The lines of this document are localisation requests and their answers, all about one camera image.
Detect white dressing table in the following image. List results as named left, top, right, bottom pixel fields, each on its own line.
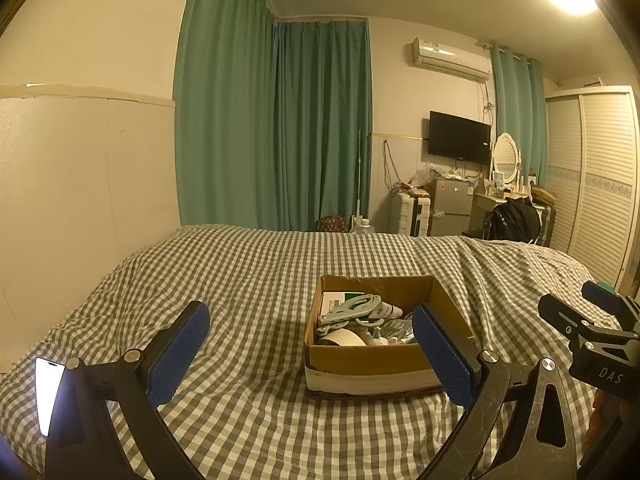
left=472, top=187, right=548, bottom=241

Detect black bag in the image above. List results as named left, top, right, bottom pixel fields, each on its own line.
left=482, top=197, right=543, bottom=246

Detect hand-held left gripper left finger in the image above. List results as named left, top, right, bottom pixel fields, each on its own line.
left=44, top=300, right=211, bottom=480

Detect black wall television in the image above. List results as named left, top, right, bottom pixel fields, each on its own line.
left=428, top=110, right=492, bottom=165

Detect silver foil pouch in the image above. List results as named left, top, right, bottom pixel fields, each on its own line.
left=380, top=321, right=418, bottom=343

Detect grey mini fridge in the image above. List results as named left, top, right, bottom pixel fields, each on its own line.
left=430, top=177, right=476, bottom=237

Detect white air conditioner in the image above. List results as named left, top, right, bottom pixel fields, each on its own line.
left=410, top=37, right=492, bottom=82

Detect lit smartphone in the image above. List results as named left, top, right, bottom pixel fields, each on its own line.
left=35, top=357, right=66, bottom=438

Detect white oval vanity mirror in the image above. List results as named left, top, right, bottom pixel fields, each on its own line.
left=492, top=132, right=523, bottom=191

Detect cardboard box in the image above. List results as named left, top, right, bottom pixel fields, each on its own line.
left=303, top=274, right=483, bottom=400

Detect grey checkered blanket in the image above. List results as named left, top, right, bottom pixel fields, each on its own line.
left=0, top=224, right=640, bottom=480

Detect beige tape roll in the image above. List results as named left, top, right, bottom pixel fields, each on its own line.
left=317, top=329, right=368, bottom=347

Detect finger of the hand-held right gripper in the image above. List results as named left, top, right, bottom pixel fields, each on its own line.
left=581, top=281, right=640, bottom=336
left=538, top=292, right=617, bottom=350

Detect white mop pole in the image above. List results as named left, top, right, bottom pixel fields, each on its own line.
left=352, top=129, right=365, bottom=231

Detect hanging wall cables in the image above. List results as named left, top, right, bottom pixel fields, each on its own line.
left=382, top=140, right=401, bottom=191

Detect white green medicine box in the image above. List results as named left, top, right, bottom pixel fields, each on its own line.
left=320, top=291, right=371, bottom=321

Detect green curtain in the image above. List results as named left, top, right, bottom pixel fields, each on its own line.
left=172, top=0, right=278, bottom=231
left=272, top=19, right=373, bottom=233
left=490, top=46, right=548, bottom=173

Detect white suitcase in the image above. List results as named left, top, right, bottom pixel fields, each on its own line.
left=390, top=192, right=432, bottom=237

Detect white louvred wardrobe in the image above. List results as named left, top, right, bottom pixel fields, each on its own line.
left=542, top=85, right=640, bottom=288

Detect person's right hand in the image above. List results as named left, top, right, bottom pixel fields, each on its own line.
left=586, top=391, right=610, bottom=447

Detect crumpled clear plastic wrap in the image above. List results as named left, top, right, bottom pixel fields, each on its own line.
left=410, top=162, right=443, bottom=188

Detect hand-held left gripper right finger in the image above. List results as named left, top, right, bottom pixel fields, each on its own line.
left=412, top=302, right=581, bottom=480

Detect green plastic hanger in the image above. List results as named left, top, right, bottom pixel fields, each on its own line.
left=317, top=294, right=383, bottom=326

